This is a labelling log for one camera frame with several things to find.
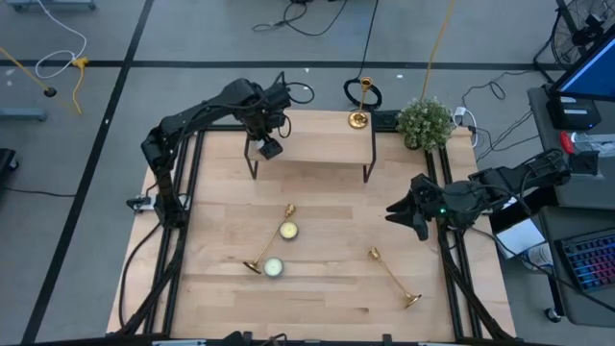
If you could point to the black floor fan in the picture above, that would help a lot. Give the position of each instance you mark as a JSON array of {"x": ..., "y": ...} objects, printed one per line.
[{"x": 583, "y": 31}]

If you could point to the clear plastic water bottle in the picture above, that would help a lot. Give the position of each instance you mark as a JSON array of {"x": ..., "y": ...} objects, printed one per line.
[{"x": 540, "y": 254}]

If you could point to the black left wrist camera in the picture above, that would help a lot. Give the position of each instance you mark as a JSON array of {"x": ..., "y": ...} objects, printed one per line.
[{"x": 272, "y": 149}]

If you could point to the dark grey desk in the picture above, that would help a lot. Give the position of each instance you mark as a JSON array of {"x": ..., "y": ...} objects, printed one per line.
[{"x": 572, "y": 307}]

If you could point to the clear bottle red cap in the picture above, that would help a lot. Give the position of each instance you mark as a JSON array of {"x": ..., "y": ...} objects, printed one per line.
[{"x": 591, "y": 143}]

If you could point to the tall gold candlestick holder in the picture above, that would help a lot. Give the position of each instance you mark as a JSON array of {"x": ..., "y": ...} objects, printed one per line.
[{"x": 289, "y": 209}]

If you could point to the monitor with blue screen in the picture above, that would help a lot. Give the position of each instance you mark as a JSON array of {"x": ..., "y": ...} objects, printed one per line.
[{"x": 596, "y": 72}]

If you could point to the black mini computer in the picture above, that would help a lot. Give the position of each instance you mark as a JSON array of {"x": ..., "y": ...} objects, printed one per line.
[{"x": 574, "y": 113}]

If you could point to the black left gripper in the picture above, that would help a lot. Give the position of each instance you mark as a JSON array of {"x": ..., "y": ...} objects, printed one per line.
[{"x": 266, "y": 122}]

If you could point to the red patterned candle tin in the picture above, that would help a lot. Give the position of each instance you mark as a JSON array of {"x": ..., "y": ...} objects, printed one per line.
[{"x": 288, "y": 230}]

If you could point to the wooden shelf with black legs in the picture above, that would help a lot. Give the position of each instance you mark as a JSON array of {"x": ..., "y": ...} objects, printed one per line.
[{"x": 317, "y": 139}]

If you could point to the green potted plant black pot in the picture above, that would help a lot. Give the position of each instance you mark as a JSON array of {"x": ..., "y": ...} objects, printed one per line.
[{"x": 425, "y": 125}]

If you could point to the blue-green patterned candle tin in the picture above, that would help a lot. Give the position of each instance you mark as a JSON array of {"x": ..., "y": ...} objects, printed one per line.
[{"x": 273, "y": 267}]

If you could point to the black aluminium table frame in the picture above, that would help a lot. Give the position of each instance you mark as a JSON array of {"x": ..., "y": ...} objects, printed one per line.
[{"x": 221, "y": 129}]

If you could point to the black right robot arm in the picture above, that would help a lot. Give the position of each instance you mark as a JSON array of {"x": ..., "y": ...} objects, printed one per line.
[{"x": 509, "y": 180}]

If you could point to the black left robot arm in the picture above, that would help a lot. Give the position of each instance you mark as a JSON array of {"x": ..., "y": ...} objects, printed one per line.
[{"x": 202, "y": 113}]

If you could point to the white paper box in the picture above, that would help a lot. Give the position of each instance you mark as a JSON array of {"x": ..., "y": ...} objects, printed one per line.
[{"x": 521, "y": 238}]

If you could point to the backlit keyboard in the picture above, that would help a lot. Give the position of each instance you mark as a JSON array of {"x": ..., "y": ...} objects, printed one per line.
[{"x": 593, "y": 262}]

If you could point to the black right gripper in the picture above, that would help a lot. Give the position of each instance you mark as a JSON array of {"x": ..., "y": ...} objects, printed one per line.
[{"x": 430, "y": 202}]

